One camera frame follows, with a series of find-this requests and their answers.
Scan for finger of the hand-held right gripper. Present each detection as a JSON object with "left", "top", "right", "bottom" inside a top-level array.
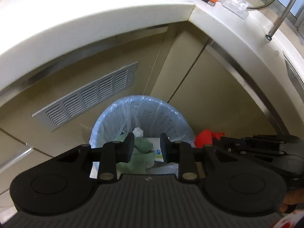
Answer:
[
  {"left": 214, "top": 136, "right": 285, "bottom": 162},
  {"left": 241, "top": 135, "right": 301, "bottom": 148}
]

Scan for beige kitchen cabinet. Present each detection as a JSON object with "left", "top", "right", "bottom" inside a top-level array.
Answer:
[{"left": 0, "top": 24, "right": 292, "bottom": 195}]

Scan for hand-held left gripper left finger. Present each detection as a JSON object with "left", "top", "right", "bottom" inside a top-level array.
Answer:
[{"left": 51, "top": 133, "right": 135, "bottom": 184}]

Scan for pale green bag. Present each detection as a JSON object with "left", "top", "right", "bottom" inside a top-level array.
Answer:
[{"left": 116, "top": 136, "right": 155, "bottom": 174}]

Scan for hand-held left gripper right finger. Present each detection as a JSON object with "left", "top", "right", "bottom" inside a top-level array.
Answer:
[{"left": 160, "top": 133, "right": 243, "bottom": 184}]

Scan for clear plastic bin liner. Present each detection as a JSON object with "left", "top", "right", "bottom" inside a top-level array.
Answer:
[{"left": 89, "top": 95, "right": 196, "bottom": 171}]

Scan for pale blue mesh waste basket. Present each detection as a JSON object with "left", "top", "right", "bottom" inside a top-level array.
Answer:
[{"left": 89, "top": 95, "right": 196, "bottom": 178}]

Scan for person's right hand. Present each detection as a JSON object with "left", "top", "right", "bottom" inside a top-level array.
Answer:
[{"left": 280, "top": 187, "right": 304, "bottom": 213}]

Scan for red white patterned cloth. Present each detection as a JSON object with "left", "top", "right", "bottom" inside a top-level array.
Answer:
[{"left": 271, "top": 209, "right": 304, "bottom": 228}]

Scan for white carton blue logo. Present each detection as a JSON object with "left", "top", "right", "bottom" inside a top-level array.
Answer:
[{"left": 145, "top": 136, "right": 164, "bottom": 163}]

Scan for steel dish rack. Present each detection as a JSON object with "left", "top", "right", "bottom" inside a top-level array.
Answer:
[{"left": 265, "top": 0, "right": 303, "bottom": 41}]

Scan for grey louvred vent grille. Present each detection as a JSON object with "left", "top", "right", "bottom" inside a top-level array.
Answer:
[{"left": 32, "top": 61, "right": 139, "bottom": 132}]

